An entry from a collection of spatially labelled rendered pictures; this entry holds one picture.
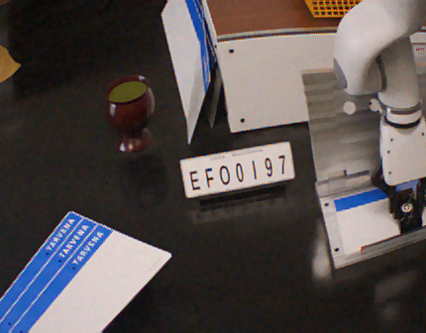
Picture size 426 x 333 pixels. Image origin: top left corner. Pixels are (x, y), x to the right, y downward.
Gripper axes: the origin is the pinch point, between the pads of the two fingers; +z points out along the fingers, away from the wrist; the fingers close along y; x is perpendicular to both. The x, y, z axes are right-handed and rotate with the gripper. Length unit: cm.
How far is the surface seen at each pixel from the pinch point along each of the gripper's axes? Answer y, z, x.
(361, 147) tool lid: -6.6, -5.7, 10.7
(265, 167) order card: -22.0, -2.0, 16.8
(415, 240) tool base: 0.5, 4.0, -6.3
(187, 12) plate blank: -28, -16, 57
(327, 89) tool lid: -11.2, -15.9, 11.0
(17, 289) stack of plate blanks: -64, -2, -11
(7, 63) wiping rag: -71, -11, 71
